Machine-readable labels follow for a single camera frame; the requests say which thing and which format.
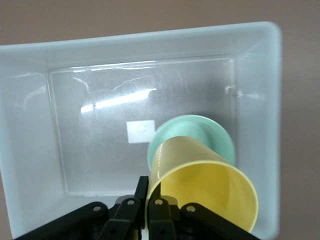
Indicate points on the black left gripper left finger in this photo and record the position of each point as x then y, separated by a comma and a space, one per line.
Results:
120, 220

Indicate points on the mint green bowl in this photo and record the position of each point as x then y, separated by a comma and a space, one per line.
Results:
200, 130

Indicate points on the yellow plastic cup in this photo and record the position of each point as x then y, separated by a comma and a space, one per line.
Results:
207, 185

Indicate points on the white square sticker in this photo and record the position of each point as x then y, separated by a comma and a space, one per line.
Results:
140, 131

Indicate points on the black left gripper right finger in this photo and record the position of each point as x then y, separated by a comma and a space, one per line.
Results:
170, 221

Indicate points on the clear plastic box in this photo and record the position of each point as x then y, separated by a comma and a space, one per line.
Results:
100, 155

